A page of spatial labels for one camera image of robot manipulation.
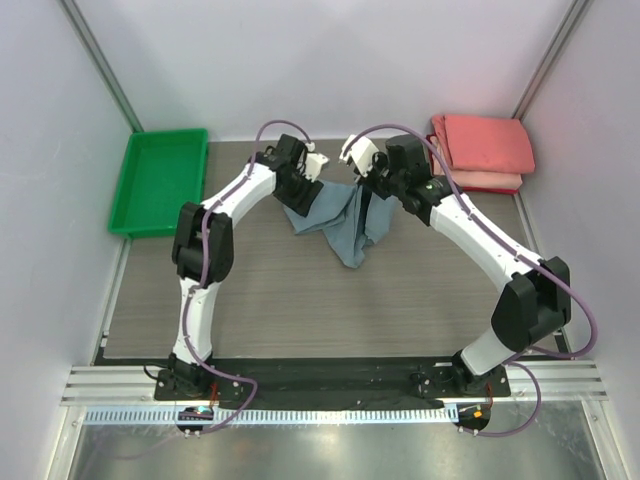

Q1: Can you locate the blue grey t shirt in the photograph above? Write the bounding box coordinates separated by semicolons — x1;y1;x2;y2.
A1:
284;181;398;269

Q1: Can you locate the left aluminium corner post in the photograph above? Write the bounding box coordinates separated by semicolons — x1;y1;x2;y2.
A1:
58;0;144;132

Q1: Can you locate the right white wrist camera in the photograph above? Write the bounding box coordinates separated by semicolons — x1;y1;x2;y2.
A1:
339;135;380;177

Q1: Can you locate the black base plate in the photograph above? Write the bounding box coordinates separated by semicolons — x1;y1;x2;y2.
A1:
146;357;511;429

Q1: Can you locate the aluminium rail frame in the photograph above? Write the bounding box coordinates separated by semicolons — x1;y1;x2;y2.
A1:
61;357;607;411

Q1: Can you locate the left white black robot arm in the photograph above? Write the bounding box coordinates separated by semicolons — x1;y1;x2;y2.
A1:
168;134;329;400

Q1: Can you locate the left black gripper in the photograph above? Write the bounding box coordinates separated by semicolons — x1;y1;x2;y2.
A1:
275;166;322;217

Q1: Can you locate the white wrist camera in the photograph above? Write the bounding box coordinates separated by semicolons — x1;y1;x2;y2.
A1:
303;142;330;182
339;135;380;177

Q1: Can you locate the right aluminium corner post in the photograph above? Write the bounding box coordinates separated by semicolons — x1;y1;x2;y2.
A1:
512;0;594;121

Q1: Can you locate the aluminium corner post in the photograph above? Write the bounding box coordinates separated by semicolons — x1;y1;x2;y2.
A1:
58;0;144;132
512;0;594;121

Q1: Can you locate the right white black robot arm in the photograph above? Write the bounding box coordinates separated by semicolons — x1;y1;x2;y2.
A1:
341;134;571;396

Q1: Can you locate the white slotted cable duct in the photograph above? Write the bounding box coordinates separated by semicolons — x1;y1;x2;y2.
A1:
84;404;458;426

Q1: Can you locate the green plastic tray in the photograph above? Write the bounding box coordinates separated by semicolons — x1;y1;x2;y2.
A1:
108;128;209;239

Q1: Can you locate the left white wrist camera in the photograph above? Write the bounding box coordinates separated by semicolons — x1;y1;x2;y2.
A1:
303;142;330;182

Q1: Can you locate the top coral folded shirt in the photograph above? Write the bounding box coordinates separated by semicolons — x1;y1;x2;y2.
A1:
431;114;535;175

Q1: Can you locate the light pink folded shirt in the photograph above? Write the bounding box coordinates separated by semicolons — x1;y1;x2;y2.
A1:
432;139;524;191

